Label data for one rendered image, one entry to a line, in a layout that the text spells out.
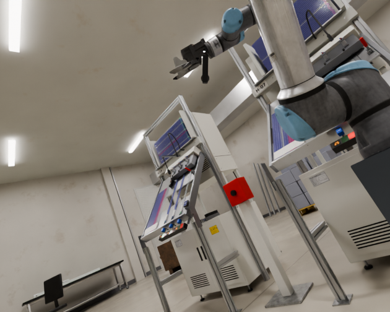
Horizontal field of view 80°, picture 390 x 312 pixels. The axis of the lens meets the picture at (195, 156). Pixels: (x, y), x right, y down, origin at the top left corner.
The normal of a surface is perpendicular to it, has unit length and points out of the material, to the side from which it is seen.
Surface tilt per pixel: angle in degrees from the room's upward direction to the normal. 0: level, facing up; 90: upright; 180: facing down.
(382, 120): 73
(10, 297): 90
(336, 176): 90
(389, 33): 90
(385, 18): 90
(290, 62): 120
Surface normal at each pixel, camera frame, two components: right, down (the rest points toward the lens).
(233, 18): -0.07, 0.01
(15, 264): 0.54, -0.48
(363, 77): -0.24, -0.24
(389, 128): -0.71, -0.24
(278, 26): -0.29, 0.42
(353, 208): -0.67, 0.05
